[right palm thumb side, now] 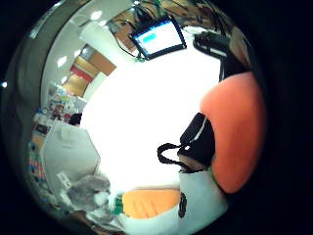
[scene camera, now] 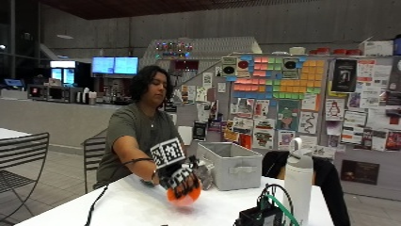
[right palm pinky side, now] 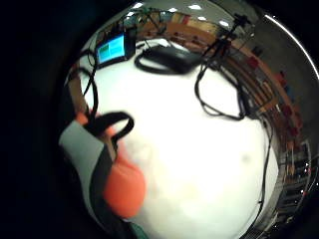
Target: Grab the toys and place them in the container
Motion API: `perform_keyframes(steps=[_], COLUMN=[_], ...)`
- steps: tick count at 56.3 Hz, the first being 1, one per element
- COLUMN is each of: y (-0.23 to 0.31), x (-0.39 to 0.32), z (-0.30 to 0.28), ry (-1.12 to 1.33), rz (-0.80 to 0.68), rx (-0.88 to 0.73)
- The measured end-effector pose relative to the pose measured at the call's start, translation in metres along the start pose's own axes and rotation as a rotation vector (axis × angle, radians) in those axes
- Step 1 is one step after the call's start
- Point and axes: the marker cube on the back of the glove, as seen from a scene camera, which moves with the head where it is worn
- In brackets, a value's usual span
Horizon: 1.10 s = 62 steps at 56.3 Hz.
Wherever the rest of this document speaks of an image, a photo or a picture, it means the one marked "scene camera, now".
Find the person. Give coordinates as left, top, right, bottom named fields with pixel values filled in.
left=93, top=64, right=202, bottom=190

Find orange ball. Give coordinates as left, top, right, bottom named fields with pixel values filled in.
left=165, top=179, right=202, bottom=207

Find black glove cable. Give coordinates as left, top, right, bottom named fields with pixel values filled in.
left=84, top=157, right=157, bottom=226

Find white box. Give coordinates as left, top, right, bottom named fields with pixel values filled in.
left=362, top=40, right=394, bottom=57

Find lit drinks fridge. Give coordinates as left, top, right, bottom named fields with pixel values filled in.
left=49, top=59, right=78, bottom=88

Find row of red bowls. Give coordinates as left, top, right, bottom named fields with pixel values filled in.
left=307, top=47, right=363, bottom=57

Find grey fabric storage bin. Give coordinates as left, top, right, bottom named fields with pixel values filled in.
left=195, top=141, right=263, bottom=192

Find black electronics box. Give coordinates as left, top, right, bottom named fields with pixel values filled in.
left=233, top=183, right=301, bottom=226

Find black jacket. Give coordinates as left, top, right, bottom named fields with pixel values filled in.
left=261, top=150, right=351, bottom=226

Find green cable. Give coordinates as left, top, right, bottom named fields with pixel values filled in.
left=263, top=193, right=301, bottom=226

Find white marker cube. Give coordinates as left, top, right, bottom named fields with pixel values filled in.
left=149, top=137, right=187, bottom=170

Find grey service counter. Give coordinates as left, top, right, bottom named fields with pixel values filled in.
left=0, top=97, right=122, bottom=149

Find notice board with posters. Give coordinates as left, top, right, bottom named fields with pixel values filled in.
left=171, top=54, right=401, bottom=202

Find small black metal chair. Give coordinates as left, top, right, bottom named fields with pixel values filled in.
left=81, top=129, right=109, bottom=194

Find large black metal chair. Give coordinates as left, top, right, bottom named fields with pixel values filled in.
left=0, top=132, right=52, bottom=222

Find crinkled clear plastic bag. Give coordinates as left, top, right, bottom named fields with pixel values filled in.
left=190, top=157, right=217, bottom=191

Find black poster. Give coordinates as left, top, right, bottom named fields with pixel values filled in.
left=330, top=58, right=358, bottom=94

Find group of coloured sticky notes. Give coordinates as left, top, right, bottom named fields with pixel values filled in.
left=223, top=55, right=326, bottom=101

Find wall monitor screens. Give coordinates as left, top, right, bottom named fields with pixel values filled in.
left=90, top=56, right=140, bottom=76

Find white water bottle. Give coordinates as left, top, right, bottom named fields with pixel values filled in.
left=283, top=137, right=314, bottom=226

